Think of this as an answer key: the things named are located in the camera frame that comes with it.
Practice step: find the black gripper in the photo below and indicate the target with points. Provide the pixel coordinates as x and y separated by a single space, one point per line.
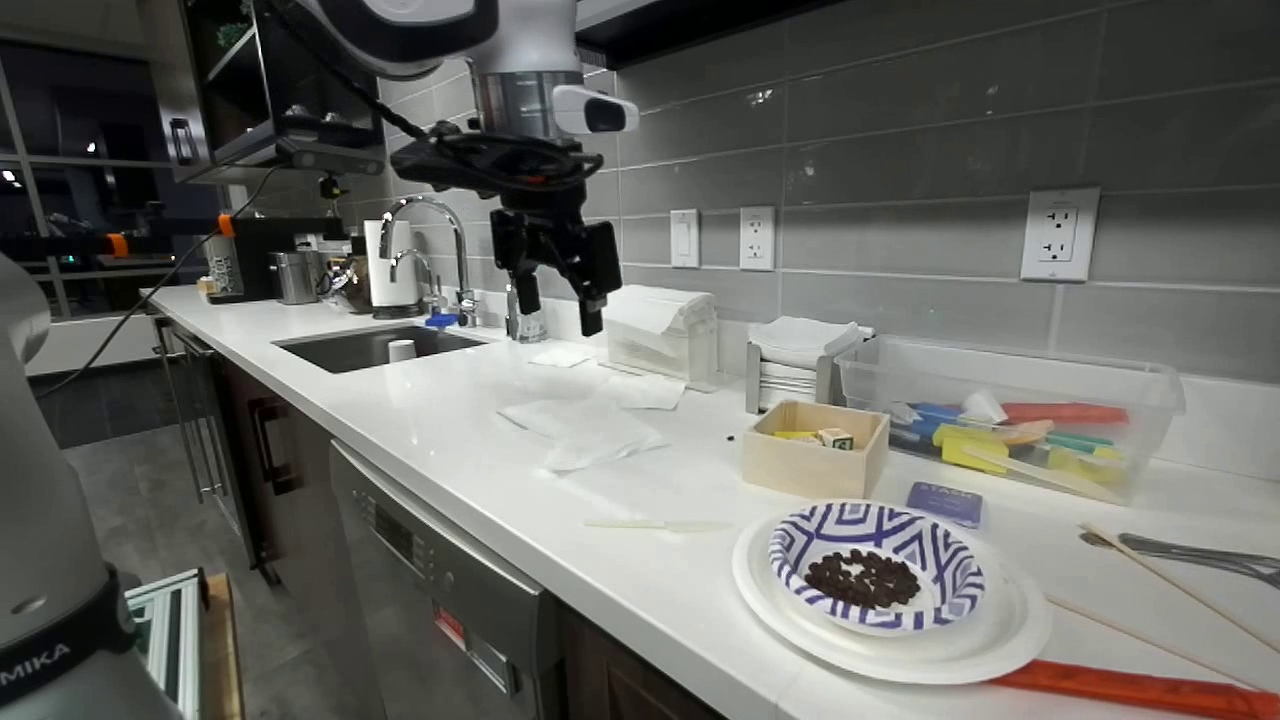
546 222

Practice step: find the small wooden box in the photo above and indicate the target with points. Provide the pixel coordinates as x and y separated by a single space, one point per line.
813 460

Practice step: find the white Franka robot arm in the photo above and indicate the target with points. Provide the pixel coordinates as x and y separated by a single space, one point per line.
534 43

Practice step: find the grey second robot base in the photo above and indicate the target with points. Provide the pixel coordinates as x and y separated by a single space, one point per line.
47 535

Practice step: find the colourful packets in box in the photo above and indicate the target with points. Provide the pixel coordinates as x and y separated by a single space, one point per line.
819 437

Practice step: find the white paper napkin sheet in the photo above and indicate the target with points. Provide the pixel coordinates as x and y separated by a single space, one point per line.
620 381

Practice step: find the clear acrylic napkin dispenser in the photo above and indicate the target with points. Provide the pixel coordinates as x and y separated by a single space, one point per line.
663 334

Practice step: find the blue sink sponge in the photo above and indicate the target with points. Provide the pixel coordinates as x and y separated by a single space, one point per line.
446 322

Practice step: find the chrome kitchen faucet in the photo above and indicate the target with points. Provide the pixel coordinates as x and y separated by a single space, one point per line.
441 243

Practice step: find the clear plastic bag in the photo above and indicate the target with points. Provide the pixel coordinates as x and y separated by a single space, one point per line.
582 434

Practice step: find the white countertop appliance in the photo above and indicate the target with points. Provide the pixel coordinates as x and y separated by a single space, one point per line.
387 265

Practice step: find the steel kitchen sink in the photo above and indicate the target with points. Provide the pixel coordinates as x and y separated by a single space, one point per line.
380 345

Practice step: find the grey napkin holder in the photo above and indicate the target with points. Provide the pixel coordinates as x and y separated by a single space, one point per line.
803 352

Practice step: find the steel pot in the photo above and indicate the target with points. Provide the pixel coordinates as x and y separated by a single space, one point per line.
303 272

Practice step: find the black coffee machine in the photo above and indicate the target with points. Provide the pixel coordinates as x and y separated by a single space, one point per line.
262 255

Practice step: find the stainless steel dishwasher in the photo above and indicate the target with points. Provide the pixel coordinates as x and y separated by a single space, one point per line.
426 586

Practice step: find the dark coffee beans pile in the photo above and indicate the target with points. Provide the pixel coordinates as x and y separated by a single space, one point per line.
863 581

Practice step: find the small blue card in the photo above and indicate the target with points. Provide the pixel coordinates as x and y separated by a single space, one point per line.
945 503

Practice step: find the blue patterned paper bowl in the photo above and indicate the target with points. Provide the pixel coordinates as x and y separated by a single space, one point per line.
922 545

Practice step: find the yellow sponge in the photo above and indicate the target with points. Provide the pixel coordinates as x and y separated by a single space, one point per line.
974 448

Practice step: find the white round plate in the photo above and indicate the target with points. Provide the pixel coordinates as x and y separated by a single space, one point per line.
895 636

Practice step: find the clear plastic storage container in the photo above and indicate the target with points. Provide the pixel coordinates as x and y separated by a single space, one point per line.
1043 402

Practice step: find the white double power outlet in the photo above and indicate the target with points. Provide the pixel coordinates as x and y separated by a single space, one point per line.
1059 235

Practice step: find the red item in container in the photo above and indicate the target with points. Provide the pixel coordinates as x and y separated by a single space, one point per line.
1065 412

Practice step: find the wooden skewer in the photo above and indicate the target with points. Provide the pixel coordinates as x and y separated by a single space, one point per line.
1182 586
1132 636

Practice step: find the metal fork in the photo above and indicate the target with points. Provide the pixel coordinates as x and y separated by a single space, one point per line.
1215 559

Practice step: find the orange red flat tool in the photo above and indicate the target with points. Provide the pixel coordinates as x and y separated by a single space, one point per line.
1147 691

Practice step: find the white wall paper sign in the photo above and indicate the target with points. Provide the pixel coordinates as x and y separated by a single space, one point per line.
685 236

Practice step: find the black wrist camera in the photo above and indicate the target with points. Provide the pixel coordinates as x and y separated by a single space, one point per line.
494 158

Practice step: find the white narrow wall outlet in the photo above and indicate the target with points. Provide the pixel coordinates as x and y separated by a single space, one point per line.
759 236

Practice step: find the dark wall shelf unit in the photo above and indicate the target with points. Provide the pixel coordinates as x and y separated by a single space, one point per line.
265 80

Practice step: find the wooden crate with frame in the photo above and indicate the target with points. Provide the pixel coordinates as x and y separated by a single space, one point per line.
200 645

